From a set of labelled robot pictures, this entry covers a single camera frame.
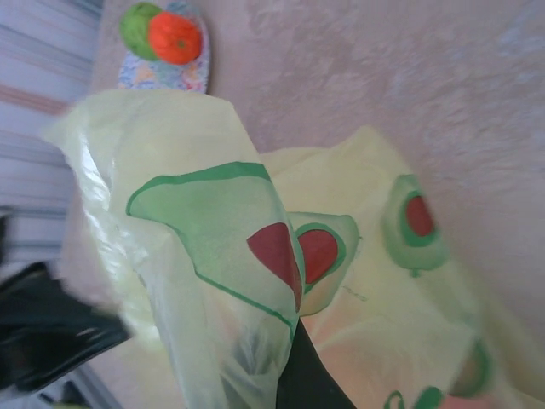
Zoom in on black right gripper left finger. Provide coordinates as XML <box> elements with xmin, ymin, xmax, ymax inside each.
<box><xmin>227</xmin><ymin>330</ymin><xmax>280</xmax><ymax>387</ymax></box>

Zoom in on orange fruit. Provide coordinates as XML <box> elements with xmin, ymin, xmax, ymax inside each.
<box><xmin>147</xmin><ymin>11</ymin><xmax>204</xmax><ymax>66</ymax></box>

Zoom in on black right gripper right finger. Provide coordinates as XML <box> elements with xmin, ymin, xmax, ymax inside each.
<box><xmin>274</xmin><ymin>316</ymin><xmax>355</xmax><ymax>409</ymax></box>

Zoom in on patterned round plate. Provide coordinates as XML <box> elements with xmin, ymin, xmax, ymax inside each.
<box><xmin>117</xmin><ymin>2</ymin><xmax>213</xmax><ymax>94</ymax></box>

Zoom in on yellow avocado print plastic bag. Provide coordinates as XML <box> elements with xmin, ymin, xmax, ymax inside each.
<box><xmin>40</xmin><ymin>87</ymin><xmax>545</xmax><ymax>409</ymax></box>

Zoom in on green apple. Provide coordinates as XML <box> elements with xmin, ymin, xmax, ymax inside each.
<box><xmin>118</xmin><ymin>2</ymin><xmax>165</xmax><ymax>61</ymax></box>

